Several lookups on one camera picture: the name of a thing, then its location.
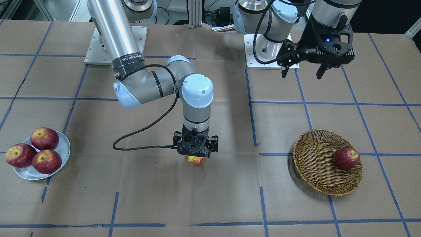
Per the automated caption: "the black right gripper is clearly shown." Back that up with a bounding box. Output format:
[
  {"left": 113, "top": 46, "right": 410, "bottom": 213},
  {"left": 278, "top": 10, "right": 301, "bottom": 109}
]
[{"left": 173, "top": 131, "right": 219, "bottom": 157}]

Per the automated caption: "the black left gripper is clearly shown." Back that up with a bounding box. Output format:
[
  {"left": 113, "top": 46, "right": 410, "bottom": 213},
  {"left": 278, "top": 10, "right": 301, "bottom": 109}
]
[{"left": 277, "top": 20, "right": 328, "bottom": 80}]

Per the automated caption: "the yellow-red apple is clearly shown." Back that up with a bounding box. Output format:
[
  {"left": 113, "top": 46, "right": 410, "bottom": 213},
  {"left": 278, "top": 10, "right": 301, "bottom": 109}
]
[{"left": 187, "top": 156, "right": 206, "bottom": 165}]

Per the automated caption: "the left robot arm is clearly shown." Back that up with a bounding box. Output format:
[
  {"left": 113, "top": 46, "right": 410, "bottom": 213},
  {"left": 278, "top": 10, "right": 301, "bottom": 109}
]
[{"left": 233, "top": 0, "right": 361, "bottom": 79}]

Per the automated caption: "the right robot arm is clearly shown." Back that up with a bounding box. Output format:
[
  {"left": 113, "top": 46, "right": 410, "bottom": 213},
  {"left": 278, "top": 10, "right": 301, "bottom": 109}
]
[{"left": 88, "top": 0, "right": 219, "bottom": 157}]

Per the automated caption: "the woven wicker basket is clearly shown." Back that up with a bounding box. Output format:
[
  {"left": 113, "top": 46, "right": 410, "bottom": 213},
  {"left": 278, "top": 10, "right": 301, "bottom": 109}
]
[{"left": 292, "top": 129, "right": 363, "bottom": 197}]

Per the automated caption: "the dark red apple in basket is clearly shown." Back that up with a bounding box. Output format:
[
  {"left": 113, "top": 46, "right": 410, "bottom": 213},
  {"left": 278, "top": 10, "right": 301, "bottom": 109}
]
[{"left": 332, "top": 148, "right": 360, "bottom": 170}]

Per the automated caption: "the light blue plate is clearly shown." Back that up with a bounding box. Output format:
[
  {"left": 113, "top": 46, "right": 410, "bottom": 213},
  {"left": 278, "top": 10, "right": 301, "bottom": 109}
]
[{"left": 14, "top": 131, "right": 70, "bottom": 180}]

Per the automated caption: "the red apple plate near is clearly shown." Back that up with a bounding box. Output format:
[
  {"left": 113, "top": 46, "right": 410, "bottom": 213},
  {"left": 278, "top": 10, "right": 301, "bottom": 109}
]
[{"left": 33, "top": 149, "right": 62, "bottom": 174}]

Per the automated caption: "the red apple plate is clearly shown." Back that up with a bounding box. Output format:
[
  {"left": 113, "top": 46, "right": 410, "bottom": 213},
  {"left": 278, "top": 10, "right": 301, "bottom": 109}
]
[
  {"left": 30, "top": 127, "right": 59, "bottom": 150},
  {"left": 33, "top": 149, "right": 62, "bottom": 174},
  {"left": 5, "top": 144, "right": 37, "bottom": 168}
]

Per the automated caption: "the red apple plate far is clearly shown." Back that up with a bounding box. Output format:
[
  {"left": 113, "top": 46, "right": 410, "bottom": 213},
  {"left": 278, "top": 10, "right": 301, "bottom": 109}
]
[{"left": 30, "top": 127, "right": 59, "bottom": 150}]

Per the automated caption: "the red apple plate outer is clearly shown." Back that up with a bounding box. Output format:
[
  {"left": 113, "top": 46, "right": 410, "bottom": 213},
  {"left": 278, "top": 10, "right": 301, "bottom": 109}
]
[{"left": 5, "top": 144, "right": 37, "bottom": 168}]

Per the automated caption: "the black power adapter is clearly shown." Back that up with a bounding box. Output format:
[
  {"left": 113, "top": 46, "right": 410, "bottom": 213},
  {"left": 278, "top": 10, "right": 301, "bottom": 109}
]
[{"left": 217, "top": 6, "right": 230, "bottom": 21}]

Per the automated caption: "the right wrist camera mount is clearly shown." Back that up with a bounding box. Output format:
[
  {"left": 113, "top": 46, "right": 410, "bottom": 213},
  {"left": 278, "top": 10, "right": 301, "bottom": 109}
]
[{"left": 177, "top": 127, "right": 210, "bottom": 157}]

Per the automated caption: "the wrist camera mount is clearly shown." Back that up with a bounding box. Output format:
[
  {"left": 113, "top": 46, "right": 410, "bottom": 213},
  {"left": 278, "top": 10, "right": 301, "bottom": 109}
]
[
  {"left": 309, "top": 19, "right": 356, "bottom": 67},
  {"left": 177, "top": 127, "right": 210, "bottom": 157}
]

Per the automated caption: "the black braided cable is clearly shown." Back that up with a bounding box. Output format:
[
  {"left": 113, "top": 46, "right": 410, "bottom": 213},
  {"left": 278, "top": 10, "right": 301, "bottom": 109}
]
[{"left": 252, "top": 0, "right": 311, "bottom": 65}]

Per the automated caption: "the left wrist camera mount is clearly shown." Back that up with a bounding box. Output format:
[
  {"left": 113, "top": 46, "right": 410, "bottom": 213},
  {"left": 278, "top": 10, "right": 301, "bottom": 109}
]
[{"left": 309, "top": 19, "right": 356, "bottom": 67}]

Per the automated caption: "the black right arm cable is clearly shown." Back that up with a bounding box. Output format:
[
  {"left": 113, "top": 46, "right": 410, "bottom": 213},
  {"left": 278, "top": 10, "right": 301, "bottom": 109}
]
[{"left": 112, "top": 64, "right": 180, "bottom": 151}]

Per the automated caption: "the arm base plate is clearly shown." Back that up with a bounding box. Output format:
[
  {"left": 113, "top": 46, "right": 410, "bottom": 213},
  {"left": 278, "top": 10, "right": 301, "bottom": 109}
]
[
  {"left": 243, "top": 34, "right": 283, "bottom": 70},
  {"left": 84, "top": 26, "right": 147, "bottom": 66}
]

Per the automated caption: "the aluminium profile post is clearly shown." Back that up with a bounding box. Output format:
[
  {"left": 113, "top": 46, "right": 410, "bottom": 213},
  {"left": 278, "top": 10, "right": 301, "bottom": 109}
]
[{"left": 186, "top": 0, "right": 204, "bottom": 29}]

